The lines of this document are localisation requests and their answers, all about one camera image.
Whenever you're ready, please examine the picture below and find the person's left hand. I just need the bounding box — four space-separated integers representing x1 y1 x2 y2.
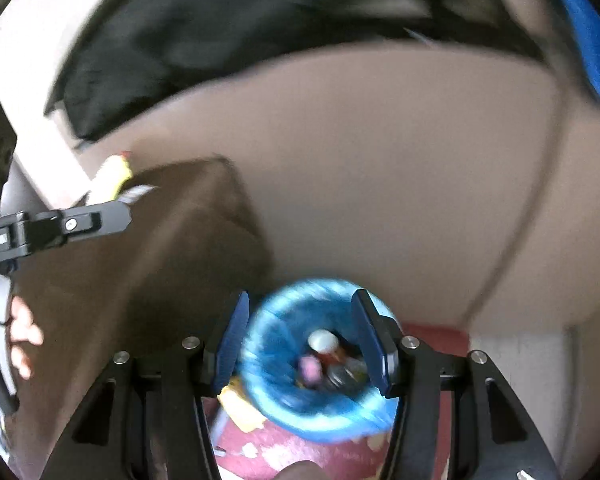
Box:
7 296 45 380

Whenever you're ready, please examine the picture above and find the purple snack packet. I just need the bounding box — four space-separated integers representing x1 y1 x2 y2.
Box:
299 355 323 381

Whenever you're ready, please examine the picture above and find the bin with blue liner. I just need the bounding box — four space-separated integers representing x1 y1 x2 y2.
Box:
240 276 401 443

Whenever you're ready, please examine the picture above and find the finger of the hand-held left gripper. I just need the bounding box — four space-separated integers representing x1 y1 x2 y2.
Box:
27 201 133 256

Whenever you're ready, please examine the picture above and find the yellow packet with red band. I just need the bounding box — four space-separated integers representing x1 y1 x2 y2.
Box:
91 151 157 207

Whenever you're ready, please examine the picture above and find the red pink floor mat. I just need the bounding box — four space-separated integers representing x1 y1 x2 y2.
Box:
205 322 471 480

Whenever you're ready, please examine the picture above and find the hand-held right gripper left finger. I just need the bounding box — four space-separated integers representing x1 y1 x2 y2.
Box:
39 290 251 480

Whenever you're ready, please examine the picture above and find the red paper cup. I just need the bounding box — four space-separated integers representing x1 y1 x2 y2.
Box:
307 329 338 361

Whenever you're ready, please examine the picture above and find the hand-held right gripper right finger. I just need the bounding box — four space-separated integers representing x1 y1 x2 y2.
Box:
351 288 563 480

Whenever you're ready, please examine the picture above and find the table with brown cloth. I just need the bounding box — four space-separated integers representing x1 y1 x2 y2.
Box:
2 156 276 476

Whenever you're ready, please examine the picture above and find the black cloth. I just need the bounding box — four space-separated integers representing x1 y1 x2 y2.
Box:
44 0 551 143

